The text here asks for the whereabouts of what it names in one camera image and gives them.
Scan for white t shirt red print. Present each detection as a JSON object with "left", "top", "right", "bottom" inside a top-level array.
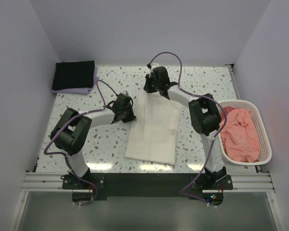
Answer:
[{"left": 124, "top": 90, "right": 181, "bottom": 165}]

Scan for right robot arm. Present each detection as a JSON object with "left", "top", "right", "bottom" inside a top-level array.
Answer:
[{"left": 144, "top": 64, "right": 227, "bottom": 189}]

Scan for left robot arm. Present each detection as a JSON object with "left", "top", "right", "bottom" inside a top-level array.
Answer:
[{"left": 49, "top": 93, "right": 136, "bottom": 190}]

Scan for folded purple t shirt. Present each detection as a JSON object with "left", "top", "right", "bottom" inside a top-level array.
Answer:
[{"left": 51, "top": 66, "right": 101, "bottom": 95}]

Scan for folded black t shirt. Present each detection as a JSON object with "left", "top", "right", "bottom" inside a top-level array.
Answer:
[{"left": 52, "top": 60, "right": 95, "bottom": 90}]

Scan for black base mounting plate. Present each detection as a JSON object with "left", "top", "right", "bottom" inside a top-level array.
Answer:
[{"left": 61, "top": 173, "right": 234, "bottom": 205}]

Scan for pink t shirt in basket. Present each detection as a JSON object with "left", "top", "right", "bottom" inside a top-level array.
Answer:
[{"left": 220, "top": 106, "right": 261, "bottom": 163}]

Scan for white plastic laundry basket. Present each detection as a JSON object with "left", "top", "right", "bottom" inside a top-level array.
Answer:
[{"left": 219, "top": 100, "right": 272, "bottom": 166}]

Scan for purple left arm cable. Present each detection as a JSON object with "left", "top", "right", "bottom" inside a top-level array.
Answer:
[{"left": 43, "top": 79, "right": 98, "bottom": 205}]

